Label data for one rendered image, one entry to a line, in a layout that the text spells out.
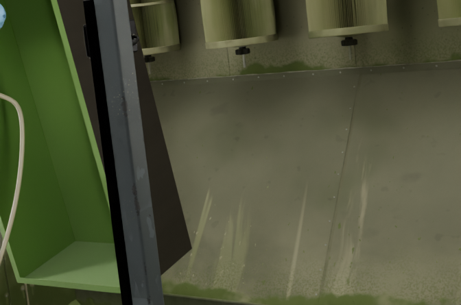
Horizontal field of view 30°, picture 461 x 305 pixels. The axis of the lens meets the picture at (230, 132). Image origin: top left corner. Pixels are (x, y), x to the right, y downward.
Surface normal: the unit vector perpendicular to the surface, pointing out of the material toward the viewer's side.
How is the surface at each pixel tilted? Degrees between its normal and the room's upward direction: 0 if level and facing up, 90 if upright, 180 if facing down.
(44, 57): 102
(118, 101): 90
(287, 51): 90
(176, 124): 57
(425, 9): 90
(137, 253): 90
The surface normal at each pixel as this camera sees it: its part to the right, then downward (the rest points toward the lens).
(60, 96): -0.50, 0.36
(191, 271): -0.53, -0.40
